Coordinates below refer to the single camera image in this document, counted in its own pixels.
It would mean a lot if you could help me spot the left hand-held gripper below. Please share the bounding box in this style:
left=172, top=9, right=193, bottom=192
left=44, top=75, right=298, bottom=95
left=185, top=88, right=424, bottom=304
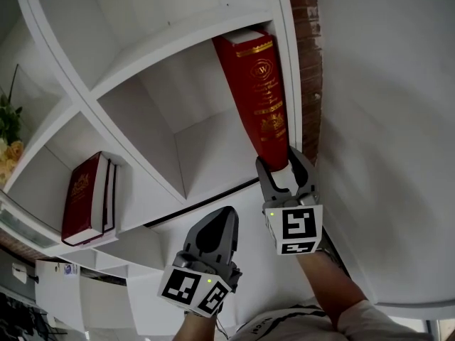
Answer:
left=157, top=206, right=242, bottom=319

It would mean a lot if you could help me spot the white desk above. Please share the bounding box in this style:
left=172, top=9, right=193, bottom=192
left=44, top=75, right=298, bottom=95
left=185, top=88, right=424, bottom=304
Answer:
left=126, top=183, right=342, bottom=337

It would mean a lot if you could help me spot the person's white shirt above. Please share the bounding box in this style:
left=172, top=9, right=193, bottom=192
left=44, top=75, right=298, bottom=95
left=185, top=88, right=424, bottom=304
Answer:
left=230, top=303, right=433, bottom=341

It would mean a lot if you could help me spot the person's right forearm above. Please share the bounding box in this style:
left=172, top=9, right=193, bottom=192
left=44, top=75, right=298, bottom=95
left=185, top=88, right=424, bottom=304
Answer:
left=295, top=249, right=369, bottom=332

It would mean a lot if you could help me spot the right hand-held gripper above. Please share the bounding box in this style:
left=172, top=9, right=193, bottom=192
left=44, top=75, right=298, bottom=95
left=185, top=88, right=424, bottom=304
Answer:
left=255, top=146, right=323, bottom=256

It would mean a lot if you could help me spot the person's left forearm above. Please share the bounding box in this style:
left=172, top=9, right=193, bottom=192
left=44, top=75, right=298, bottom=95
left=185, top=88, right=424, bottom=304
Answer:
left=172, top=310, right=220, bottom=341

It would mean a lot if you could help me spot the thick dark red book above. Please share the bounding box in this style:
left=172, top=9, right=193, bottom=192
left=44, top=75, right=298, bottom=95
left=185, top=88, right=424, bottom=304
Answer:
left=60, top=151, right=107, bottom=247

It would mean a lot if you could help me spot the black framed window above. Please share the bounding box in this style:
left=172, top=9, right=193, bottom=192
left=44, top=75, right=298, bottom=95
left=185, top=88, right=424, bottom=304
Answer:
left=424, top=320, right=455, bottom=341

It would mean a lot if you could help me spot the yellow artificial flower bouquet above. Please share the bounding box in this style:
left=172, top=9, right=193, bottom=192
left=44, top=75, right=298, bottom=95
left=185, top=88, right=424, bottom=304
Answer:
left=0, top=64, right=25, bottom=188

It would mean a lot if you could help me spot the white box with label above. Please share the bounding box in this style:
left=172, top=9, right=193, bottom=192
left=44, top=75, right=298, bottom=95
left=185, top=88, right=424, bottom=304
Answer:
left=10, top=259, right=129, bottom=333

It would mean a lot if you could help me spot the bright red hardcover book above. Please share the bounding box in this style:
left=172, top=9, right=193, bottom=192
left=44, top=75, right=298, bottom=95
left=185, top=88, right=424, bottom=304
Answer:
left=212, top=26, right=289, bottom=172

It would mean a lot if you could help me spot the white ribbed-glass cabinet door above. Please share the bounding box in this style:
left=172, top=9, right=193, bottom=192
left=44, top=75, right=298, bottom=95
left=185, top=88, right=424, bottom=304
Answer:
left=0, top=190, right=63, bottom=254

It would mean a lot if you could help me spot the white shelf unit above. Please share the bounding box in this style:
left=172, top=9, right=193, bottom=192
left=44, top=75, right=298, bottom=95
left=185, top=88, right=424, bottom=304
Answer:
left=0, top=0, right=303, bottom=280

